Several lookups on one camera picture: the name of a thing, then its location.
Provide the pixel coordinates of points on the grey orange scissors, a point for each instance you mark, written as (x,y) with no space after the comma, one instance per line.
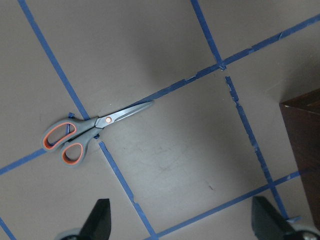
(84,131)

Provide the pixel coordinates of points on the dark wooden drawer cabinet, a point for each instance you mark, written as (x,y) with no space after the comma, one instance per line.
(301,116)

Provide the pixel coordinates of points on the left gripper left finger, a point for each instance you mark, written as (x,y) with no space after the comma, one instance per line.
(96,227)

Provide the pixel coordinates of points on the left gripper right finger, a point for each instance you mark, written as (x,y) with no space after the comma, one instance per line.
(268,224)

